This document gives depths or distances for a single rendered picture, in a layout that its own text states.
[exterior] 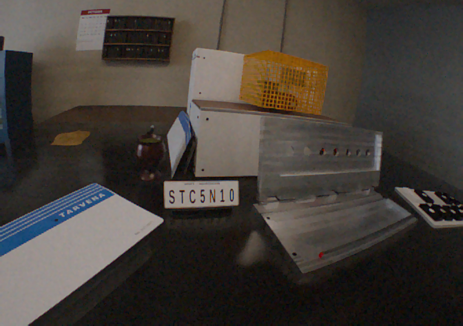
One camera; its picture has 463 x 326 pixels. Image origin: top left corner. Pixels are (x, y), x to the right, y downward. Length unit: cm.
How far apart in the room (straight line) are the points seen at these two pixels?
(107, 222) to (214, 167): 37
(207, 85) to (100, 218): 59
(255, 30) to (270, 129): 190
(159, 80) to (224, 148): 152
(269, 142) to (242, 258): 23
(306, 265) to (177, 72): 188
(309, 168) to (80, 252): 46
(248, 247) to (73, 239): 28
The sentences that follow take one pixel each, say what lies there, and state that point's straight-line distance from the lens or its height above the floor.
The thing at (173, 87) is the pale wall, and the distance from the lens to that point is 201.
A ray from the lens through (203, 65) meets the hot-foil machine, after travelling 75.
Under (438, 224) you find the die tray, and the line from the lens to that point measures 78.
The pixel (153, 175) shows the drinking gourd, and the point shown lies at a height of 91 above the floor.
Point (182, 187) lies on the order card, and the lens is 44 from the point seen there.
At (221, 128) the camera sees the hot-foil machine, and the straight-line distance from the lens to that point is 54.
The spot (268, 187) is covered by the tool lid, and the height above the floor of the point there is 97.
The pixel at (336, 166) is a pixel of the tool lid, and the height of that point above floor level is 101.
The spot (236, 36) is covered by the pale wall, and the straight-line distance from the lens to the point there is 218.
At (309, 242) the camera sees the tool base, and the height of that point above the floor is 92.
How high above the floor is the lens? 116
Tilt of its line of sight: 19 degrees down
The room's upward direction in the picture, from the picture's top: 7 degrees clockwise
